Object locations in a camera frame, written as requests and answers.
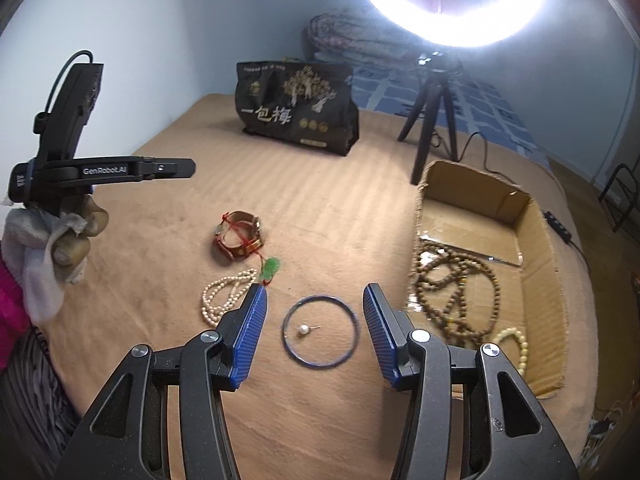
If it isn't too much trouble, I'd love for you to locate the black clothes rack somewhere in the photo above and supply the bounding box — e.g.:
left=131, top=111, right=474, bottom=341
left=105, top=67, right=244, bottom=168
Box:
left=598, top=162, right=639, bottom=233

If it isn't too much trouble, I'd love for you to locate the black light power cable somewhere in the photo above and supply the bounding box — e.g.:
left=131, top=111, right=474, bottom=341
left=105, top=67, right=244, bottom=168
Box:
left=429, top=131, right=586, bottom=261

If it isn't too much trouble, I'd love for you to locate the white pearl earring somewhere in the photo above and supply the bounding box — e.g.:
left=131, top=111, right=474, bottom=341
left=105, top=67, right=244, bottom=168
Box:
left=297, top=324, right=320, bottom=337

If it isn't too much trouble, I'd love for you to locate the black printed snack bag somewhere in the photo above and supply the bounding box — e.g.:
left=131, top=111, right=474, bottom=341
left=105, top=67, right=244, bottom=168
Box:
left=234, top=61, right=359, bottom=156

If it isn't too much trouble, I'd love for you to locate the black tripod stand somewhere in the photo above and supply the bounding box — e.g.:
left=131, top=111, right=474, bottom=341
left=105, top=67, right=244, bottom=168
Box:
left=397, top=51, right=459, bottom=185

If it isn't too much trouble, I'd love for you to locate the brown wooden bead necklace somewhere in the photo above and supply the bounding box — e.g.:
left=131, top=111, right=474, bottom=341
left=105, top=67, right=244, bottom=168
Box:
left=413, top=238, right=502, bottom=348

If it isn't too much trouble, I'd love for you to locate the cream bead bracelet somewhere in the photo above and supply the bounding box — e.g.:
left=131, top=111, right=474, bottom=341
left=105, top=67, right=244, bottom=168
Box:
left=491, top=326, right=531, bottom=376

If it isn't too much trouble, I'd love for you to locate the tan bed blanket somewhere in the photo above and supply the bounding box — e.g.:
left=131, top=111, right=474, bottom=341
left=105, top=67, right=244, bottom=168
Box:
left=41, top=91, right=597, bottom=480

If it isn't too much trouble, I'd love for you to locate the folded floral quilt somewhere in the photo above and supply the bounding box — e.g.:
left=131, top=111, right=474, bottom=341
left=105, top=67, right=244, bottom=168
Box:
left=303, top=8, right=432, bottom=70

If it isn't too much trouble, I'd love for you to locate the gloved left hand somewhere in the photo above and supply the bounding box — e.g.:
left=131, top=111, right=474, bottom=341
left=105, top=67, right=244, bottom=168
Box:
left=1, top=195, right=110, bottom=325

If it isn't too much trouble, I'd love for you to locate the green jade pendant red cord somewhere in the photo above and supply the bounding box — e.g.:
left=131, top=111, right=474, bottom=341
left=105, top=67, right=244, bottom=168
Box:
left=219, top=211, right=282, bottom=288

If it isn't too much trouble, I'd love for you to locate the blue bangle ring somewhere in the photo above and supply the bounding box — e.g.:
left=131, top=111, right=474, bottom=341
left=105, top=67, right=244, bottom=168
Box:
left=281, top=294, right=360, bottom=370

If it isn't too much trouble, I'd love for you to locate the brown cardboard box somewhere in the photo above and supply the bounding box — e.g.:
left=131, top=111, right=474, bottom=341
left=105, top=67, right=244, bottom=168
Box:
left=404, top=160, right=568, bottom=399

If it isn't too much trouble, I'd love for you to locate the white pearl necklace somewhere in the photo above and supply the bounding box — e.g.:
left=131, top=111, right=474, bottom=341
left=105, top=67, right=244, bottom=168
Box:
left=200, top=268, right=260, bottom=326

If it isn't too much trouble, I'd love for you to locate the red leather strap watch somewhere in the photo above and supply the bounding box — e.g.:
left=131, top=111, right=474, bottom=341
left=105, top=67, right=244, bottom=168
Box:
left=213, top=210, right=264, bottom=261

